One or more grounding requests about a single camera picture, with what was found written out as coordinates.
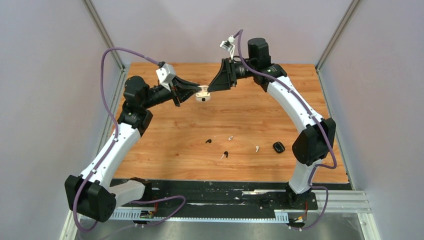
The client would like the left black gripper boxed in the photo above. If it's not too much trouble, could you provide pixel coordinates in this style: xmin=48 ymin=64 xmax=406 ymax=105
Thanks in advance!
xmin=142 ymin=75 xmax=201 ymax=110

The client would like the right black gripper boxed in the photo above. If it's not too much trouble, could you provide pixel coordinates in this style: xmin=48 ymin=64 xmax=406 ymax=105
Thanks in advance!
xmin=207 ymin=57 xmax=256 ymax=93

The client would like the white earbud charging case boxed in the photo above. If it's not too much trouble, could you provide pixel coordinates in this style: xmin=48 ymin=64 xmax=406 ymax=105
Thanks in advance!
xmin=194 ymin=85 xmax=211 ymax=102

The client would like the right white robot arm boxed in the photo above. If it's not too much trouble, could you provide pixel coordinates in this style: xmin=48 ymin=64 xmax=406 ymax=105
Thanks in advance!
xmin=207 ymin=35 xmax=337 ymax=209

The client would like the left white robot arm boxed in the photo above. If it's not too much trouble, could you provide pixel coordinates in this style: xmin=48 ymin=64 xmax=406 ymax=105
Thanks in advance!
xmin=64 ymin=75 xmax=202 ymax=223

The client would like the black earbud charging case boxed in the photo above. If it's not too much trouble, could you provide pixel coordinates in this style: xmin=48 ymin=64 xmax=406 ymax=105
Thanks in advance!
xmin=272 ymin=141 xmax=286 ymax=154

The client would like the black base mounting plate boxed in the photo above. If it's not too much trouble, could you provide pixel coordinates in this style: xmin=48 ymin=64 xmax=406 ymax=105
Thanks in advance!
xmin=111 ymin=178 xmax=320 ymax=220

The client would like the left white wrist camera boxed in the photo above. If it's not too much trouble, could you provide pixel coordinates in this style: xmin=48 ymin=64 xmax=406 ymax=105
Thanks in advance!
xmin=155 ymin=63 xmax=176 ymax=87

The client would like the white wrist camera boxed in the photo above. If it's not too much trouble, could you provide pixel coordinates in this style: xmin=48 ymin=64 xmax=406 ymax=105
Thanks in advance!
xmin=219 ymin=35 xmax=235 ymax=60
xmin=155 ymin=63 xmax=176 ymax=87

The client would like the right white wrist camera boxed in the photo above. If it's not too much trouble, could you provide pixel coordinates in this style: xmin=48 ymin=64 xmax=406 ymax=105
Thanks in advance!
xmin=219 ymin=35 xmax=235 ymax=60

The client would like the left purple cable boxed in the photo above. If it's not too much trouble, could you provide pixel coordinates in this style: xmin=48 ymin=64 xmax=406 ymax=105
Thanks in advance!
xmin=72 ymin=46 xmax=187 ymax=233

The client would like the left aluminium frame post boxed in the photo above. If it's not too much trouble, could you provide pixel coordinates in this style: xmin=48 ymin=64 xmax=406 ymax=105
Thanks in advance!
xmin=82 ymin=0 xmax=126 ymax=72

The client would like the aluminium frame post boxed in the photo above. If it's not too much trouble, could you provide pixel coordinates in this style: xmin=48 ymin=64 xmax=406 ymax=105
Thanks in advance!
xmin=82 ymin=0 xmax=126 ymax=72
xmin=315 ymin=0 xmax=362 ymax=73

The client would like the slotted cable duct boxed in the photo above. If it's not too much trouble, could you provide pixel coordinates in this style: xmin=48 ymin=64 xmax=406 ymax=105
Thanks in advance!
xmin=109 ymin=208 xmax=289 ymax=224

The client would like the right aluminium frame post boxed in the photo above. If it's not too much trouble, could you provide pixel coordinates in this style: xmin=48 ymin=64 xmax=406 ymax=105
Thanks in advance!
xmin=315 ymin=0 xmax=362 ymax=73

